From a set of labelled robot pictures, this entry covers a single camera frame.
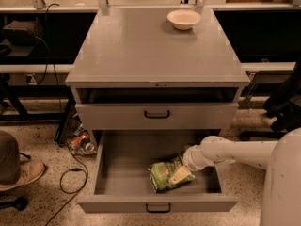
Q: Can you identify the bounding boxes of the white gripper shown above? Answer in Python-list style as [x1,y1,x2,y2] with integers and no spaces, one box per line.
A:
[168,136,235,185]

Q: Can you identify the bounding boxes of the green jalapeno chip bag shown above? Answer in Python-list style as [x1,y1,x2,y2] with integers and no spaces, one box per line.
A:
[148,155,195,193]

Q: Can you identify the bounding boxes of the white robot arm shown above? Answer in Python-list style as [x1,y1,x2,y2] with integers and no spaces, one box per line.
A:
[169,128,301,226]

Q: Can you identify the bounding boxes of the open grey lower drawer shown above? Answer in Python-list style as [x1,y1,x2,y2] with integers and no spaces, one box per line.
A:
[79,130,238,214]

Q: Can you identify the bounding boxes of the closed grey upper drawer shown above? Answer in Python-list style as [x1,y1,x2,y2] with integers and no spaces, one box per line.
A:
[75,103,238,130]

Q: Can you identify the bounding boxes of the grey drawer cabinet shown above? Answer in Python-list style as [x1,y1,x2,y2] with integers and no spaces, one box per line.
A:
[66,8,249,142]

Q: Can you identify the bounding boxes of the white bowl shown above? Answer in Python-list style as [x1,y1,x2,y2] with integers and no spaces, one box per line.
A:
[167,9,201,30]

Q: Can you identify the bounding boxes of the black chair caster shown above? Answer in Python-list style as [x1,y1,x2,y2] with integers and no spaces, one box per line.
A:
[0,197,28,211]

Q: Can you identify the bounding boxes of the brown trouser leg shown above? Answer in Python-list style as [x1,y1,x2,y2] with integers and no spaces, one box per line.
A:
[0,131,21,186]

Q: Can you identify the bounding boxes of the wire basket with bottles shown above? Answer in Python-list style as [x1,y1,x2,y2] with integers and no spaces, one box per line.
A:
[64,112,97,156]

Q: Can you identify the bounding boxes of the black floor cable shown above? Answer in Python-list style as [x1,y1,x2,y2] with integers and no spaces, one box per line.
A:
[43,3,89,226]

